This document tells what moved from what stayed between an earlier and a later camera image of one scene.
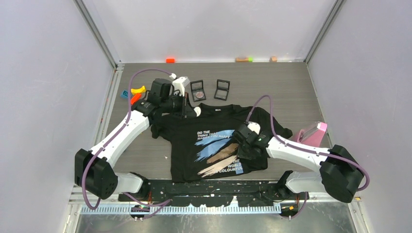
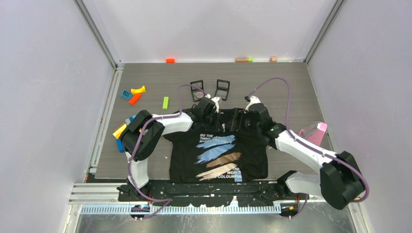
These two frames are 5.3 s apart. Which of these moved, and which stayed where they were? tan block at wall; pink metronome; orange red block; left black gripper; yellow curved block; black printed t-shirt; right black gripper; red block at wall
Moved: left black gripper; right black gripper; black printed t-shirt
Stayed: yellow curved block; tan block at wall; orange red block; red block at wall; pink metronome
